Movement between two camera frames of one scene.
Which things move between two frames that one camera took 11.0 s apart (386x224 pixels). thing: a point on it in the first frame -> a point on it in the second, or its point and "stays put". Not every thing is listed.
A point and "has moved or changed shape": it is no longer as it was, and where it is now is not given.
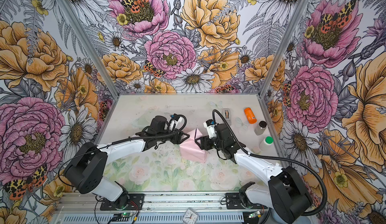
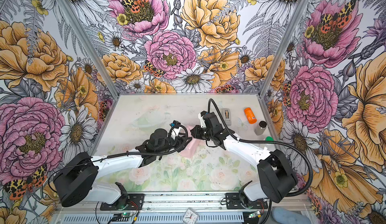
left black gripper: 175,141 -> 179,143
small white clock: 190,217 stays put
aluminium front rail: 76,201 stays put
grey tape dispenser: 226,115 stays put
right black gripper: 204,141 -> 196,132
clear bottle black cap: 260,128 stays put
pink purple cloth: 190,150 has moved or changed shape
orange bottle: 251,117 stays put
